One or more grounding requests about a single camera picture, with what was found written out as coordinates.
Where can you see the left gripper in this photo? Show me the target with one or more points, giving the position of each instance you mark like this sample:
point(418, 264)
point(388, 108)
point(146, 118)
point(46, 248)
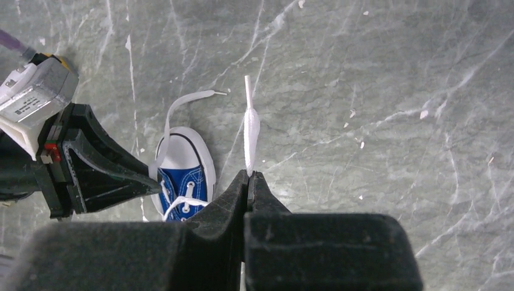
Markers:
point(78, 167)

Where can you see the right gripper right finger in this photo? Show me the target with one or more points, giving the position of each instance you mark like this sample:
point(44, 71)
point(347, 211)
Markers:
point(323, 251)

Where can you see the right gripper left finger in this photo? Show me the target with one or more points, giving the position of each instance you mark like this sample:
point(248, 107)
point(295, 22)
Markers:
point(201, 253)

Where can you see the blue canvas sneaker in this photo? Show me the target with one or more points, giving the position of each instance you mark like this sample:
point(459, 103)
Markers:
point(187, 176)

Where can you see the small yellow block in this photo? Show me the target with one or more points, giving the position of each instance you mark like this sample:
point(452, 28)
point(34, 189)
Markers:
point(63, 60)

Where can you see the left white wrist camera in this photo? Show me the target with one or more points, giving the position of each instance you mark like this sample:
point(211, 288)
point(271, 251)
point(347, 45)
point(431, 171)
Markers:
point(32, 94)

